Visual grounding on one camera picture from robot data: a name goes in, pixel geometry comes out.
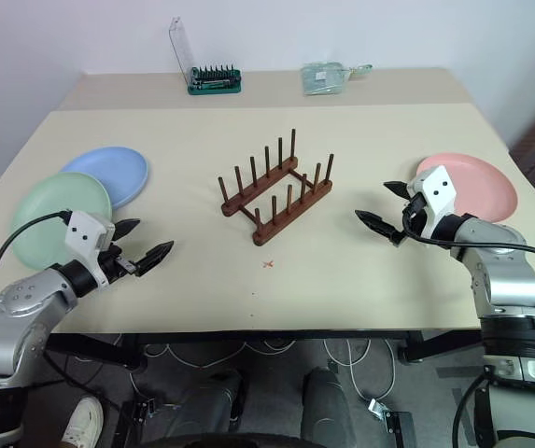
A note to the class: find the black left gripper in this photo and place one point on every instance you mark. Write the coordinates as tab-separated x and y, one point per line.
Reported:
115	263

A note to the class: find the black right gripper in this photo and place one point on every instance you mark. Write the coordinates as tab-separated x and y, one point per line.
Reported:
415	210

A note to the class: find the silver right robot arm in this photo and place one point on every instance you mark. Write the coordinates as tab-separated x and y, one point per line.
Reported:
505	280

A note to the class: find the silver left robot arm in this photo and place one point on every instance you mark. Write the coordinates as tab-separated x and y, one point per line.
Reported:
15	298

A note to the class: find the wooden dish rack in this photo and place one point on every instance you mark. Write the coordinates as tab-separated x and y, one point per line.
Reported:
295	211

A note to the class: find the blue plate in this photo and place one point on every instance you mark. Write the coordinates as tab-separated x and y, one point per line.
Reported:
113	172

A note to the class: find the beige table cover sheet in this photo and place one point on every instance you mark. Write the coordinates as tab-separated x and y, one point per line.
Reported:
201	289

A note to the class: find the green plate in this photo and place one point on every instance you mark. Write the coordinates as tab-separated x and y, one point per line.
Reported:
57	200

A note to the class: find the pink plate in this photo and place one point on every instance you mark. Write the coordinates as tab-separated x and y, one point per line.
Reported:
482	186

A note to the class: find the pale green plastic packet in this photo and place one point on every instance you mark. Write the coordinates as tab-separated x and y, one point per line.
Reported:
323	79

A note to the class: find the green screwdriver bit set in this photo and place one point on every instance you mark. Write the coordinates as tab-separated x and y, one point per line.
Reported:
215	86

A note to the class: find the dark rounded shape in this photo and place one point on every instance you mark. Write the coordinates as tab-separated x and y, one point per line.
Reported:
328	406
211	401

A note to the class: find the white shoe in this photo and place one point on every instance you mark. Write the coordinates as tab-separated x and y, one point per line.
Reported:
82	422

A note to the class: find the clear plastic case lid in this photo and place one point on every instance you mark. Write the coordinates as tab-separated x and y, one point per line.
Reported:
180	46

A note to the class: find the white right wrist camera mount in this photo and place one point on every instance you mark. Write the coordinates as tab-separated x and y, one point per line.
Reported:
437	191

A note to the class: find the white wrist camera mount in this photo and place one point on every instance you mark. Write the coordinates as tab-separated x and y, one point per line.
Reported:
437	191
82	231

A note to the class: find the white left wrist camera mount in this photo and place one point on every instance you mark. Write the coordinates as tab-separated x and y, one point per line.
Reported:
82	231

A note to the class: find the black table frame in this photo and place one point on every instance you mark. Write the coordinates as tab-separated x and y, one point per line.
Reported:
248	337

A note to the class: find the black floor bracket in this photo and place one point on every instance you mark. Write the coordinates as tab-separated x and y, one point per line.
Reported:
138	415
400	427

